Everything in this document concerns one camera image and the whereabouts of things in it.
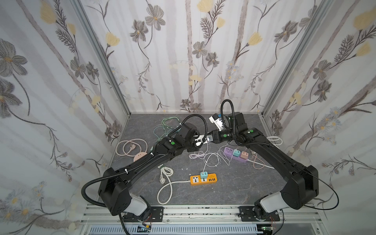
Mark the light green charging cable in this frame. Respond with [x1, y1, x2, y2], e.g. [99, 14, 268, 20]
[152, 117, 181, 142]

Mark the purple power strip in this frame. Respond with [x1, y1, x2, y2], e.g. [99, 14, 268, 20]
[223, 147, 249, 163]

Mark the teal USB charger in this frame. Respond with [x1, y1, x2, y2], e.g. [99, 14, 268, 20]
[233, 149, 241, 157]
[200, 171, 208, 180]

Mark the pink USB charger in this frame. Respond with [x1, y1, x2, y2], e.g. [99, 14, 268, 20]
[240, 151, 249, 161]

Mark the thin white cable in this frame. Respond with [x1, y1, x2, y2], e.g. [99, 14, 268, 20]
[187, 142, 233, 174]

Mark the pink charging cable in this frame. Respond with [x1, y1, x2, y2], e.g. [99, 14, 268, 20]
[249, 143, 266, 170]

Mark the orange power strip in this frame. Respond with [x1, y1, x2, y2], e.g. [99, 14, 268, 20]
[190, 173, 218, 186]

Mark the round beige power strip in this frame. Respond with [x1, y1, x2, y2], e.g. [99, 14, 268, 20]
[133, 152, 147, 162]

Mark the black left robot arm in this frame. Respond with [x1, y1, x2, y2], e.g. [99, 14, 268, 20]
[81, 115, 212, 221]

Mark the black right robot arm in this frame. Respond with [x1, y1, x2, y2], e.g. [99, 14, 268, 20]
[209, 107, 322, 219]

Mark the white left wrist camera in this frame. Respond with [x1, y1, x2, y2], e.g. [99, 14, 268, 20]
[194, 135, 212, 147]

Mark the white cord of purple strip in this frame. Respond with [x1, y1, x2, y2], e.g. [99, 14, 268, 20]
[246, 136, 283, 170]

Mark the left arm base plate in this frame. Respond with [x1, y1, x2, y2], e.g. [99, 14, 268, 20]
[122, 206, 164, 223]

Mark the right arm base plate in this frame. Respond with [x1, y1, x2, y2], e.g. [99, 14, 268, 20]
[238, 206, 281, 222]

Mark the aluminium rail frame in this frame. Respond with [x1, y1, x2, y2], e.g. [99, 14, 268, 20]
[78, 205, 328, 235]

